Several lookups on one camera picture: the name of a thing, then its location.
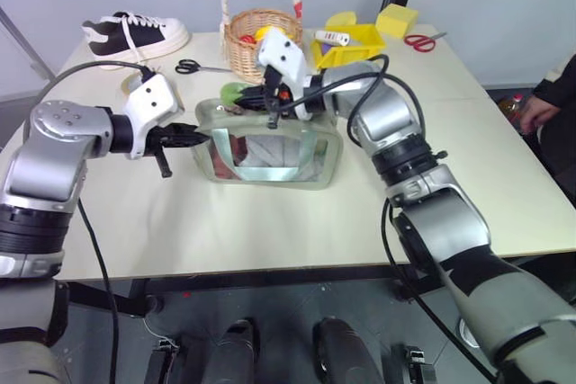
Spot yellow half round piece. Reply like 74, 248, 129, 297
324, 10, 359, 28

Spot yellow plastic bin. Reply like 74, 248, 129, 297
309, 22, 389, 72

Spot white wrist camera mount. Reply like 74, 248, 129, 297
121, 72, 185, 161
256, 27, 323, 122

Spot bystander in dark clothes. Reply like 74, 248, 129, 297
530, 52, 576, 208

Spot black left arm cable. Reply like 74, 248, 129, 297
37, 59, 157, 384

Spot yellow toy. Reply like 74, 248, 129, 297
253, 25, 290, 44

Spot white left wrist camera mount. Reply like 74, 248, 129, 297
121, 72, 185, 161

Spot wicker basket with handle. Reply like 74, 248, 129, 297
219, 0, 305, 85

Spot green pouch with clear window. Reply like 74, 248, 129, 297
193, 97, 345, 192

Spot black and white sneaker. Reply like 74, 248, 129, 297
81, 11, 193, 72

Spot dark rounded shape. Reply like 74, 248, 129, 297
311, 317, 384, 384
214, 317, 263, 384

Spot black handled scissors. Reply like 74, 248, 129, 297
174, 58, 233, 76

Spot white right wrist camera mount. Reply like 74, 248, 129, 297
256, 27, 323, 122

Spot orange drink bottle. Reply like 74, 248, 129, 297
498, 92, 528, 125

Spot bystander bare hand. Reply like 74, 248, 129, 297
521, 95, 562, 135

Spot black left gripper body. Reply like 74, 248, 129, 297
143, 124, 179, 179

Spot green plush keychain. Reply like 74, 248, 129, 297
219, 82, 249, 107

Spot white tube with coloured marks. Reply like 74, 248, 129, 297
313, 29, 352, 46

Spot black table frame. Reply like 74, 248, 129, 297
66, 263, 451, 318

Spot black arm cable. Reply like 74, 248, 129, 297
37, 59, 157, 384
268, 52, 499, 383

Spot yellow sponge block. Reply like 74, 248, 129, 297
374, 2, 420, 39

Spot red handled scissors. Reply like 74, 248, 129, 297
402, 31, 449, 54

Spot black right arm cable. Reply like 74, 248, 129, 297
268, 52, 499, 383

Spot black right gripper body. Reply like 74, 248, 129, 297
260, 64, 294, 130

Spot grey slanted metal bar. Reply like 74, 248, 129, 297
0, 5, 58, 80

